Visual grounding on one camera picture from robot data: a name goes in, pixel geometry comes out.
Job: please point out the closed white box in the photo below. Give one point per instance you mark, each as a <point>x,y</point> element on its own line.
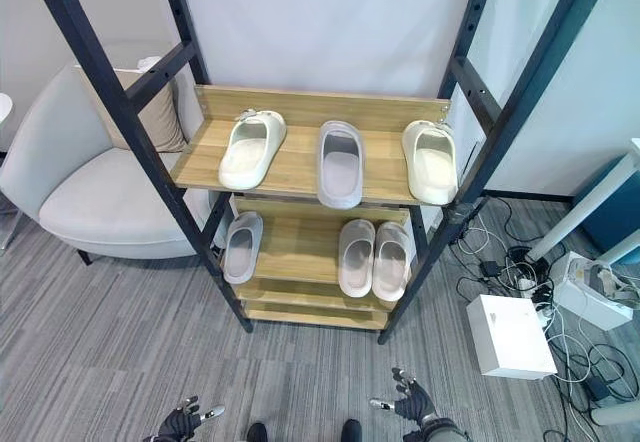
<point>510,337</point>

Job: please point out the white power strip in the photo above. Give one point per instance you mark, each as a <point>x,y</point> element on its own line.
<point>542,314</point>

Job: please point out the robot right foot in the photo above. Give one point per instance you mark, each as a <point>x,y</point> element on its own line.
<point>351,432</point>

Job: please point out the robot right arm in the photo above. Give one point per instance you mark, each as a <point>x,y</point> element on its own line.
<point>445,434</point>

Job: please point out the open white cardboard box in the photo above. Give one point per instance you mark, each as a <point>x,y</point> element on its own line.
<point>590,304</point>

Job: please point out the black metal rack frame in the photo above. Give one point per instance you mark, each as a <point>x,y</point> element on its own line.
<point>95,47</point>

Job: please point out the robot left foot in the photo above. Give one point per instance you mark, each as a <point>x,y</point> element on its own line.
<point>257,433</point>

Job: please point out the pale pink foam slipper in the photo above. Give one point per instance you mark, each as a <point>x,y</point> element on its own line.
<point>356,282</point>
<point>391,284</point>

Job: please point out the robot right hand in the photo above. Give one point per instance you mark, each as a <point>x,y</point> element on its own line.
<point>415,402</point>

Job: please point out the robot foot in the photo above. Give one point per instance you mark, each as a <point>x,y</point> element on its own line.
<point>257,433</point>
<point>351,432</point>

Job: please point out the light grey armchair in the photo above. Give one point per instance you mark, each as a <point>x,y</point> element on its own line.
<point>100,202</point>

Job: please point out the black power brick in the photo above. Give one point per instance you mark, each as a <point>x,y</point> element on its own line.
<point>598,388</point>

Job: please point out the grey fabric slipper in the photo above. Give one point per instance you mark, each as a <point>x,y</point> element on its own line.
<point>340,187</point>
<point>240,267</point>

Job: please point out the wooden rack shelf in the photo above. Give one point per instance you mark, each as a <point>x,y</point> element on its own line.
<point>300,290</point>
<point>300,252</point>
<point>310,318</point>

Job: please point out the white desk leg frame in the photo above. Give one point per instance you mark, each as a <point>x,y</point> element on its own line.
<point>580,212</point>

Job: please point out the beige cushion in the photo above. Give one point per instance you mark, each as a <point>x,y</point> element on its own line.
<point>160,117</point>

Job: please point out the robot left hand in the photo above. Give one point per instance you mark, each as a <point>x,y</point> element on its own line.
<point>177,424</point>

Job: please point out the blue cabinet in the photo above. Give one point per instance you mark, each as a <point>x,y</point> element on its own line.
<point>592,182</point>

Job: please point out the small black power adapter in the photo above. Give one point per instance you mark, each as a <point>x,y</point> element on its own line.
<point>489,269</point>

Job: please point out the white side table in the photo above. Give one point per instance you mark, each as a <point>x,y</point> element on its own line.
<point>4,122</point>

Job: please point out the cream slipper with charm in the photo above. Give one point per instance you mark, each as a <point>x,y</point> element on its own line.
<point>430,187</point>
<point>240,162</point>

